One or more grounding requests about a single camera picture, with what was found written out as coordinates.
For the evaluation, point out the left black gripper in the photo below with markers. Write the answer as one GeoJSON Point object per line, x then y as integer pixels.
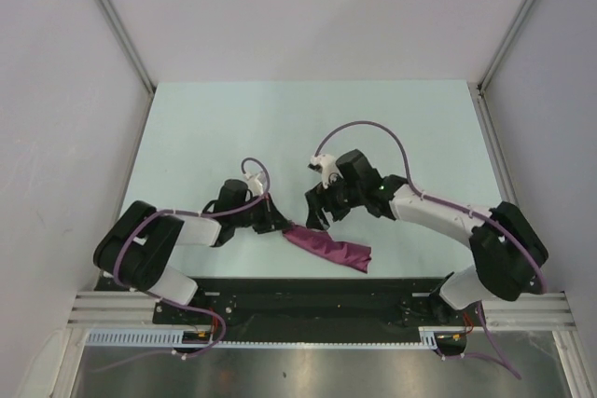
{"type": "Point", "coordinates": [272, 220]}

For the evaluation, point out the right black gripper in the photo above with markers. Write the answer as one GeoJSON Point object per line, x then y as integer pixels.
{"type": "Point", "coordinates": [319, 198]}

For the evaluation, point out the purple cloth napkin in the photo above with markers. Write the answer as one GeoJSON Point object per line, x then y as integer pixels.
{"type": "Point", "coordinates": [344, 253]}

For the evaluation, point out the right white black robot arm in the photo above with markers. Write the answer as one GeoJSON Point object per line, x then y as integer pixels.
{"type": "Point", "coordinates": [507, 253]}

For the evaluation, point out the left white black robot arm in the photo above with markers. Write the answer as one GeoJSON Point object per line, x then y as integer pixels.
{"type": "Point", "coordinates": [136, 250]}

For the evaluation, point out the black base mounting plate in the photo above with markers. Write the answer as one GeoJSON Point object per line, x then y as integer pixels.
{"type": "Point", "coordinates": [263, 330]}

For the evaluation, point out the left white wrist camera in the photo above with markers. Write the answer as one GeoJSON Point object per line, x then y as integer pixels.
{"type": "Point", "coordinates": [258, 183]}

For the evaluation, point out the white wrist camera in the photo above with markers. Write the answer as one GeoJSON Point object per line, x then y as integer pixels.
{"type": "Point", "coordinates": [325, 165]}
{"type": "Point", "coordinates": [258, 183]}

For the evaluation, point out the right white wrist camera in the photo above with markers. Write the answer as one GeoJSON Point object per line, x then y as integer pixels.
{"type": "Point", "coordinates": [325, 165]}

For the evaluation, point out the aluminium rail frame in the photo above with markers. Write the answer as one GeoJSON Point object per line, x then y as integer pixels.
{"type": "Point", "coordinates": [131, 310]}

